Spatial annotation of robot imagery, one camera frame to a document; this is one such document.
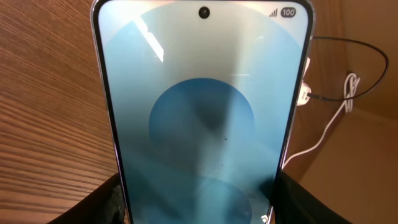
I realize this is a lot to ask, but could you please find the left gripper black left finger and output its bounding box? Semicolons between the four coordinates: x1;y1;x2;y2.
49;173;126;224

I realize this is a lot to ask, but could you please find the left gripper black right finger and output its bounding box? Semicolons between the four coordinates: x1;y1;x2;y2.
271;171;351;224

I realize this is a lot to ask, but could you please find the blue screen smartphone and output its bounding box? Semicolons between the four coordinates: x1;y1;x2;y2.
90;1;315;224

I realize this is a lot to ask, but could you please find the black charger cable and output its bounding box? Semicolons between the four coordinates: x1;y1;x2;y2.
306;35;390;102

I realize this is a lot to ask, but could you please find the white power strip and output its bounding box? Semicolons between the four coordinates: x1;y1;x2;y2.
297;57;312;106

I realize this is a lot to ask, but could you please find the white power strip cord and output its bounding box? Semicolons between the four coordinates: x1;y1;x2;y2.
281;72;361;170

